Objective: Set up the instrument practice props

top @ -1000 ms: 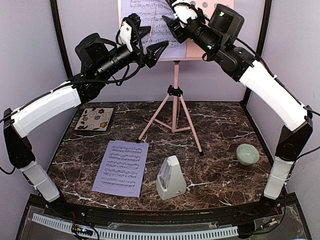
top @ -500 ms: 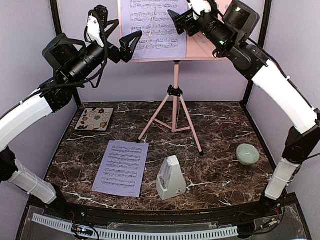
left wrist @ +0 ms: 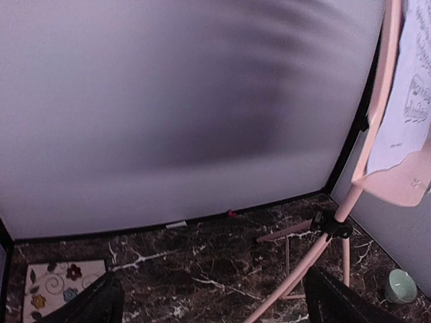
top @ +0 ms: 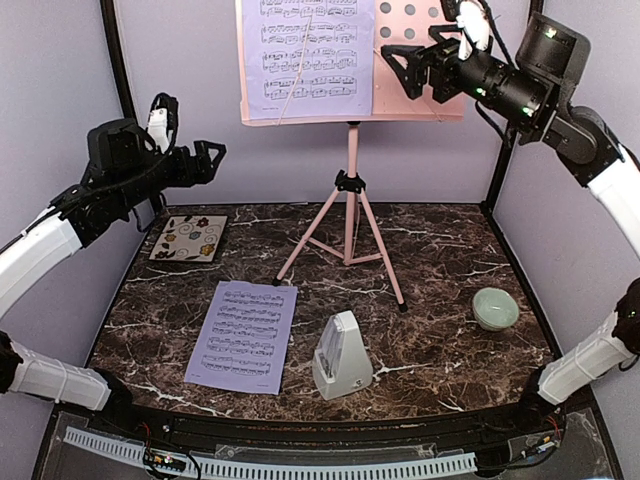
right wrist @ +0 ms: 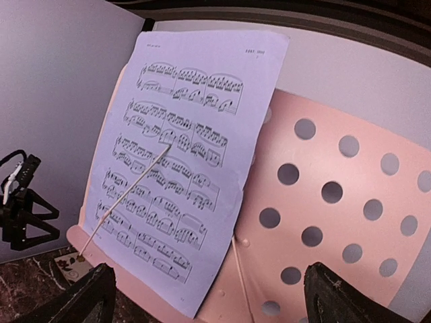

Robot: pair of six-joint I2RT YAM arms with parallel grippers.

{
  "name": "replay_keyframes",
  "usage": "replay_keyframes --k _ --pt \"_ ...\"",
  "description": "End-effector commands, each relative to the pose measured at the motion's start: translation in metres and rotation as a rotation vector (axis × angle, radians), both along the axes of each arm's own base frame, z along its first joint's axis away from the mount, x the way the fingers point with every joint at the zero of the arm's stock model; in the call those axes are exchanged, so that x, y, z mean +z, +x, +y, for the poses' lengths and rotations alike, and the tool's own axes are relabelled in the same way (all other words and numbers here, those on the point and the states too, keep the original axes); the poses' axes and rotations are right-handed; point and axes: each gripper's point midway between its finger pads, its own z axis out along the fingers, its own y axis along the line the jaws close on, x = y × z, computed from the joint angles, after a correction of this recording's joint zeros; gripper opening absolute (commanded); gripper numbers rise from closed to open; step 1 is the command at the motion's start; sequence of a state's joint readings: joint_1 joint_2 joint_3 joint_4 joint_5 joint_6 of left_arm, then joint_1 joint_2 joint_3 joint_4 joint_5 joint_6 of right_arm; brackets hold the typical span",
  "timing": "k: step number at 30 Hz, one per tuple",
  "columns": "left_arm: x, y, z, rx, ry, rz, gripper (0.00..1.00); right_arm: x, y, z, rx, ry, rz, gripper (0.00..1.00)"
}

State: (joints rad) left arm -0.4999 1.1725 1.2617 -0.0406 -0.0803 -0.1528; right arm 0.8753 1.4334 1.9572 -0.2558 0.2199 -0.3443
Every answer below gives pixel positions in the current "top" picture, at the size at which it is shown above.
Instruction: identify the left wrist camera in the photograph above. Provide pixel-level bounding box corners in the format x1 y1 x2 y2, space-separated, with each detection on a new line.
146 92 179 153

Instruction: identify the white metronome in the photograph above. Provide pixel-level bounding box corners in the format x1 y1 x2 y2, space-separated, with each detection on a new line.
312 310 373 400

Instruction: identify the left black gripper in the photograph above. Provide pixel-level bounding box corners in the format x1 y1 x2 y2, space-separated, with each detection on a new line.
112 138 226 211

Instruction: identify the purple sheet music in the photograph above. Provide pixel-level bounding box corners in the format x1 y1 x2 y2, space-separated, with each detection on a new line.
236 1 376 125
184 281 298 395

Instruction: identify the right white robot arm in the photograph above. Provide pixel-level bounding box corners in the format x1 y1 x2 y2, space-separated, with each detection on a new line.
381 1 639 434

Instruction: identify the right black frame post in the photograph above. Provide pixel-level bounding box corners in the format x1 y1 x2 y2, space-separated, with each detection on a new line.
482 0 545 216

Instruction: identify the pale green bowl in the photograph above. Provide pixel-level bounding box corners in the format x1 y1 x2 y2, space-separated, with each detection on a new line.
472 287 520 332

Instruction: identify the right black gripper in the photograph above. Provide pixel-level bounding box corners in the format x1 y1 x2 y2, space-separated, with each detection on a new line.
380 22 552 132

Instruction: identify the small circuit board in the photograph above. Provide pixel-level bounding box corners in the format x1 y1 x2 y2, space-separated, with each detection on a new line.
143 450 187 473

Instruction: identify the left black frame post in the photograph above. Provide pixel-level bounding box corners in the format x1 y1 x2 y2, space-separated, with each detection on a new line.
99 0 143 128

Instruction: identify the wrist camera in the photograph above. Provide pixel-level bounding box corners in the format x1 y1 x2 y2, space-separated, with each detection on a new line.
440 0 491 61
146 92 179 153

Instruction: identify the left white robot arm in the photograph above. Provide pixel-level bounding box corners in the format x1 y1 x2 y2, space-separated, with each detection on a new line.
1 119 226 436

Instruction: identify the white slotted cable duct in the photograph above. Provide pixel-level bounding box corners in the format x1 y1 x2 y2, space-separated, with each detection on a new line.
63 427 478 479

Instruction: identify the floral ceramic tile coaster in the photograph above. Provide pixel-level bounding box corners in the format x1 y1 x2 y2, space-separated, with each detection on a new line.
150 215 227 263

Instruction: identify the black frame post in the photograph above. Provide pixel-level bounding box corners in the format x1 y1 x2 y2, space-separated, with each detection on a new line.
482 0 545 216
99 0 143 128

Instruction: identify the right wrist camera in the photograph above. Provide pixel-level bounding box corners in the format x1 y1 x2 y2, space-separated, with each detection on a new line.
440 0 491 61

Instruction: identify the pink music stand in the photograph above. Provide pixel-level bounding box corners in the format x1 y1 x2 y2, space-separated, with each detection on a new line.
238 1 464 311

